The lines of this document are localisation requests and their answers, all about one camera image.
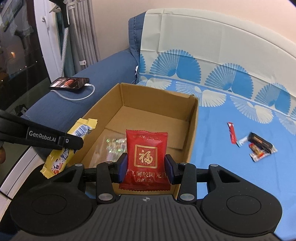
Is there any blue padded headboard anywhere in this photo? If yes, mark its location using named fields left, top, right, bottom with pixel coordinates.
left=128, top=11, right=147, bottom=67

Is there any cardboard box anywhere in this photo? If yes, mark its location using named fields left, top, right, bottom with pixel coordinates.
left=69, top=82, right=200, bottom=200

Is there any black cracker packet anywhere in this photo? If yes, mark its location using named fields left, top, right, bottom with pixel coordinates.
left=248, top=132, right=277, bottom=154

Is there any clear candy bag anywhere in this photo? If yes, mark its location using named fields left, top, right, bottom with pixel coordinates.
left=102, top=136, right=127, bottom=160

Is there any garment steamer with braided hose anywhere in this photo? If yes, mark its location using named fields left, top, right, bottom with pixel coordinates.
left=50, top=0, right=71, bottom=78

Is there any person's left hand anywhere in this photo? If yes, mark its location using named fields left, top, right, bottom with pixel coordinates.
left=0, top=140, right=6, bottom=164

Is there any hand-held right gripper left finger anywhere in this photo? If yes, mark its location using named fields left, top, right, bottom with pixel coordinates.
left=47, top=152, right=128, bottom=204

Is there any yellow snack packet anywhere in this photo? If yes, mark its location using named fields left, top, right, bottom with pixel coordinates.
left=40, top=118, right=99, bottom=179

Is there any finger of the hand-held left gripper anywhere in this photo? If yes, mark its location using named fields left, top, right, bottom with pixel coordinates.
left=58, top=133, right=84, bottom=150

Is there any white framed window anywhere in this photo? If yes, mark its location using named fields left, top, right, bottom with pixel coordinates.
left=0, top=0, right=64, bottom=112

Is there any small red-ended nut packet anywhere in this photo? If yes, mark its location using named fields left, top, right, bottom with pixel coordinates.
left=248, top=143, right=266, bottom=163

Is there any red packet with gold emblem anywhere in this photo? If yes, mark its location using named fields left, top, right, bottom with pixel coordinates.
left=118, top=129, right=173, bottom=191

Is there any light blue white snack packet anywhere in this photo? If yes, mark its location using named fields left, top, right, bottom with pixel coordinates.
left=236, top=136, right=251, bottom=147

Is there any slim red snack packet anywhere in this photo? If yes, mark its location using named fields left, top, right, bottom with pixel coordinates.
left=227, top=122, right=238, bottom=144

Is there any grey curtain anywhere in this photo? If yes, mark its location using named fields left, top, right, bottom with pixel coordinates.
left=69, top=0, right=101, bottom=77

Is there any blue printed bed sheet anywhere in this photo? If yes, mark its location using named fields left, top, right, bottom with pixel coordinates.
left=136, top=9, right=296, bottom=234

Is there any white wall hook rack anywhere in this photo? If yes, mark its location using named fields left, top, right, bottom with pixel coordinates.
left=50, top=0, right=84, bottom=13

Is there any blue fabric bolster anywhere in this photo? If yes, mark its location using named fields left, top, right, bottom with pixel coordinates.
left=21, top=47, right=139, bottom=137

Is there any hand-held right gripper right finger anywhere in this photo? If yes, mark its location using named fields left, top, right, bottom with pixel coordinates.
left=165, top=155, right=245, bottom=204

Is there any white charging cable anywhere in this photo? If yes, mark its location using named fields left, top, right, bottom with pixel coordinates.
left=51, top=83, right=96, bottom=101

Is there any black smartphone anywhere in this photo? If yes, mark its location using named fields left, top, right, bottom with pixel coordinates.
left=49, top=77, right=90, bottom=93

